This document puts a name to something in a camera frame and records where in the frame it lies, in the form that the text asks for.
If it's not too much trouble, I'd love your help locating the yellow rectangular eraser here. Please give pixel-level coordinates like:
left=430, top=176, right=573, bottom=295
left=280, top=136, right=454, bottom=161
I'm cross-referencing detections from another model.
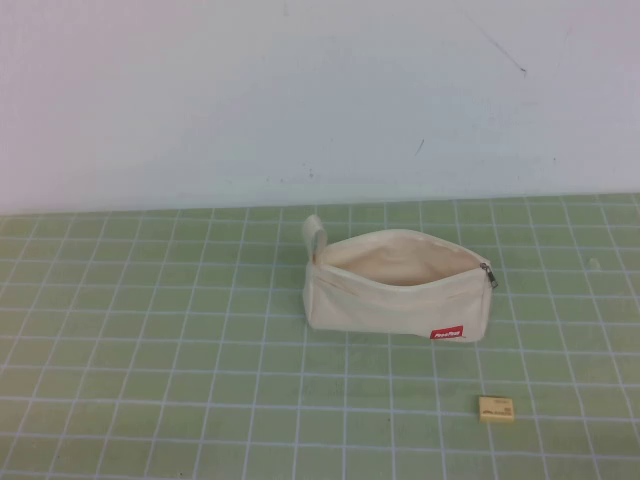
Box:
left=477, top=395, right=519, bottom=424

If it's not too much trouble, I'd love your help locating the cream canvas pencil case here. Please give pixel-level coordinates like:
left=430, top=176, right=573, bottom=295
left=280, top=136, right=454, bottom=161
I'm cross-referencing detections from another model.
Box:
left=301, top=213, right=502, bottom=347

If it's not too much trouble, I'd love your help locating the green grid cutting mat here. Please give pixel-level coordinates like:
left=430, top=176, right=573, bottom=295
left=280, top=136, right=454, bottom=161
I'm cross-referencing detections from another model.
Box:
left=0, top=192, right=640, bottom=480

